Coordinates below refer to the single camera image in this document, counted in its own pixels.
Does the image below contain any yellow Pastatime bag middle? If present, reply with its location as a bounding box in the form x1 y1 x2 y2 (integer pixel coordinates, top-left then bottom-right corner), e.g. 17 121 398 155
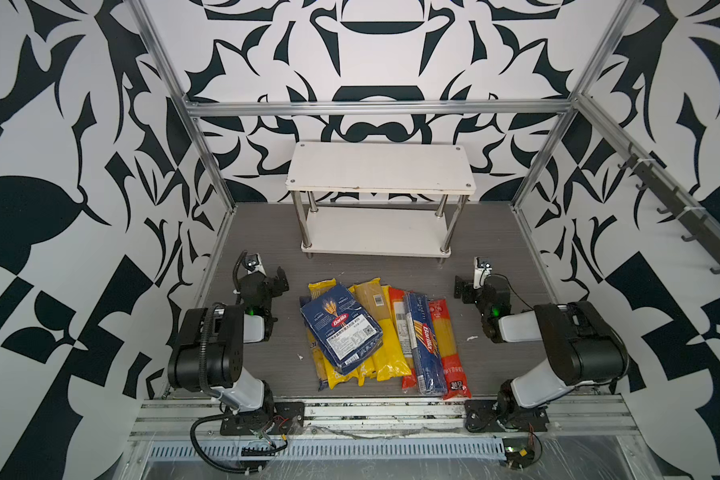
323 358 377 389

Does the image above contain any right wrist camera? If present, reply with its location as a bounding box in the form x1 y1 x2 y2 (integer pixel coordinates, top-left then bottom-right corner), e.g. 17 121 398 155
473 256 492 289

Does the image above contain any yellow Pastatime bag barcode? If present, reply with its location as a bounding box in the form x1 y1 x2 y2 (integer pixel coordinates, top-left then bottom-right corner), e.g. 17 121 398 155
351 278 411 382

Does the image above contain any red spaghetti bag labelled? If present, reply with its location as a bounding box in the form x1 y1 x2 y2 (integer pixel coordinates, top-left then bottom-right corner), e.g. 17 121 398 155
388 287 417 391

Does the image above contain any yellow Pastatime bag left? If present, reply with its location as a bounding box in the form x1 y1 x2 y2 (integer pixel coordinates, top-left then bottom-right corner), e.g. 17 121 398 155
308 279 337 300

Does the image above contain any dark wall hook rack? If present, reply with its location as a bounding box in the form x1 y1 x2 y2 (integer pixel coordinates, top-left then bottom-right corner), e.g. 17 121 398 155
619 143 720 275

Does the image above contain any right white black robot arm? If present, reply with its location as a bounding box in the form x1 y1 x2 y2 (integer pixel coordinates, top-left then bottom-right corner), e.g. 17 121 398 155
454 274 630 426

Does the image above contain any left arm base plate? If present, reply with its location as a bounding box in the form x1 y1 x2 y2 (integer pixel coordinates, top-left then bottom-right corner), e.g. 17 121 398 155
220 401 305 436

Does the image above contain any blue Barilla spaghetti box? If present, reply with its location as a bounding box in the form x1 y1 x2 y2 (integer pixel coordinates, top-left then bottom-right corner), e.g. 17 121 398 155
403 291 447 397

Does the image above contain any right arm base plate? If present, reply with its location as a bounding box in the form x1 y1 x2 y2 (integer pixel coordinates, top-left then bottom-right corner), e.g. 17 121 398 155
464 399 548 433

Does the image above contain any yellow pastatime bag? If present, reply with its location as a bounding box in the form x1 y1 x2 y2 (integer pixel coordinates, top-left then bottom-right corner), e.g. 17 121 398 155
308 279 337 300
323 358 377 389

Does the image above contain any white two-tier metal shelf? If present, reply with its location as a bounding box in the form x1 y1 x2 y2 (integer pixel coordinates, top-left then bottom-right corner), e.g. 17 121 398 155
285 142 476 261

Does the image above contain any small circuit board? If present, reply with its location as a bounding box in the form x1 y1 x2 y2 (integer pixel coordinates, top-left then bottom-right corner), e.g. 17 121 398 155
504 436 538 470

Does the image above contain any dark blue Barilla pasta bag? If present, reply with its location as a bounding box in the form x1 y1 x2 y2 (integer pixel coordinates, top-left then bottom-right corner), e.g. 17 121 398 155
300 284 371 375

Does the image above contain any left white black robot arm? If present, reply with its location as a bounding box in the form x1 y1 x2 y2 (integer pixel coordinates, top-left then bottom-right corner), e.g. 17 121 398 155
167 267 289 413

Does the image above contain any white slotted cable duct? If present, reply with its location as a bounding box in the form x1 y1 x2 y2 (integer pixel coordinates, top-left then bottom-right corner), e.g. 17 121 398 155
149 436 508 463

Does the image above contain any dark spaghetti pack far left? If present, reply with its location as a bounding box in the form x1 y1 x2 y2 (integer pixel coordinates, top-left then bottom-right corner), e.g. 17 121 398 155
305 324 329 391

